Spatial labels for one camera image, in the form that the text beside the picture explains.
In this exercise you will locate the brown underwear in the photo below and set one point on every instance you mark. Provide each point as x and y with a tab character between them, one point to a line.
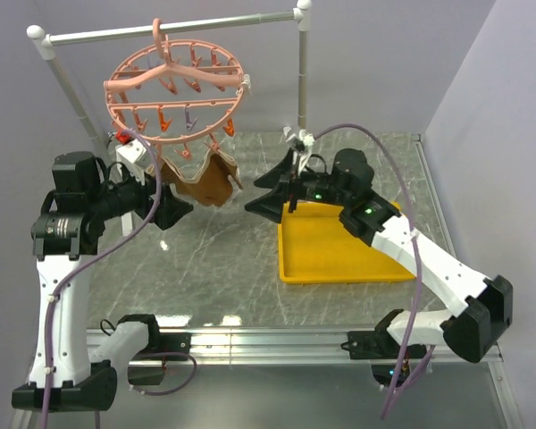
212	184

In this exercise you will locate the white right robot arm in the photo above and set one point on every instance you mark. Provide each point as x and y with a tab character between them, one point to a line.
478	309

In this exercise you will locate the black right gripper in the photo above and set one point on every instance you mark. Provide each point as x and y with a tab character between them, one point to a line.
271	205

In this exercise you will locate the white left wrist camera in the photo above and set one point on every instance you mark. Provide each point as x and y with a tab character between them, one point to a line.
131	153

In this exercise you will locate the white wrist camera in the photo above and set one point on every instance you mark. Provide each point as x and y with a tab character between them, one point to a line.
131	153
300	142

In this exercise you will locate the pink round clip hanger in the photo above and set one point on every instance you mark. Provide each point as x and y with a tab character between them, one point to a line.
174	74

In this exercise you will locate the purple clothes peg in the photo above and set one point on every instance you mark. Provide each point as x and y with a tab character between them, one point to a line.
190	120

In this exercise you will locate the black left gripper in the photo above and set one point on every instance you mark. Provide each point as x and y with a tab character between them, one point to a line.
171	207

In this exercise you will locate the white clothes peg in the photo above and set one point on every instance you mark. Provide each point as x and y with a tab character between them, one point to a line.
245	84

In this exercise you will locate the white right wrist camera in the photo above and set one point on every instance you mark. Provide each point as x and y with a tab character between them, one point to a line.
300	142

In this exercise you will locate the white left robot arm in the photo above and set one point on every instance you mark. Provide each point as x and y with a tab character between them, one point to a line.
66	376

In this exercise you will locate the orange rim clothes peg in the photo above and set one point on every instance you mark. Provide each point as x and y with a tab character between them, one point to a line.
229	128

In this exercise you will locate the yellow plastic tray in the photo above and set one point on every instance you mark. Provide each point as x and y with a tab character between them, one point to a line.
314	247

